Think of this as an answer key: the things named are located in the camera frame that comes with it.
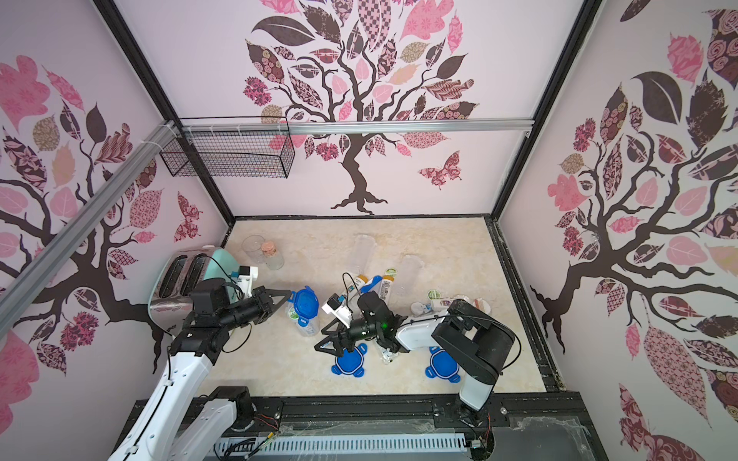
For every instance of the black wire basket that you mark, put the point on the black wire basket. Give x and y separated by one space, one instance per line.
232 147

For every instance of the small bottle cork lid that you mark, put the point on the small bottle cork lid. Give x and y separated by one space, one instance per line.
273 258

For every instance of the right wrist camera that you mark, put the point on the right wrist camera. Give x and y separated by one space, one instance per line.
337 306

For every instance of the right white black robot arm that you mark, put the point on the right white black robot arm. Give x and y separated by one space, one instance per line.
479 344

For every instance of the mint chrome toaster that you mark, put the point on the mint chrome toaster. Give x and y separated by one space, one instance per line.
169 302

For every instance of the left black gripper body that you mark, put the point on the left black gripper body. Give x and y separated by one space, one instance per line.
256 309

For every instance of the black base frame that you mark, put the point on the black base frame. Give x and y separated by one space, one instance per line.
517 426

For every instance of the clear glass tumbler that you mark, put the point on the clear glass tumbler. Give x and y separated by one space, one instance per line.
251 246

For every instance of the clear comb packet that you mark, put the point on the clear comb packet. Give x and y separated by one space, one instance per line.
387 356

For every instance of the detached blue container lid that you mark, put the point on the detached blue container lid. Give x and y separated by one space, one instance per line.
442 366

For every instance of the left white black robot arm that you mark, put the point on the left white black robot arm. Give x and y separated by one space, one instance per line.
156 434

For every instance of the aluminium rail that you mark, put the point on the aluminium rail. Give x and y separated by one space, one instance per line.
26 287
358 127

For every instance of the left aluminium rail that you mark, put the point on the left aluminium rail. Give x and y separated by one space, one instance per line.
26 287

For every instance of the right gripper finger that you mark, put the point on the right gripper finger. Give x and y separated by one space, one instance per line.
333 346
336 330

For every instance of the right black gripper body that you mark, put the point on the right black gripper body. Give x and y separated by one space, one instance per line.
343 334

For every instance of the blue lid container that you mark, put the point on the blue lid container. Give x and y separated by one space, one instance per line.
303 309
362 253
407 275

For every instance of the back aluminium rail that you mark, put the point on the back aluminium rail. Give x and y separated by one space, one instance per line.
358 127

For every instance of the white slotted cable duct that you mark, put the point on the white slotted cable duct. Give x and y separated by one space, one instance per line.
288 445

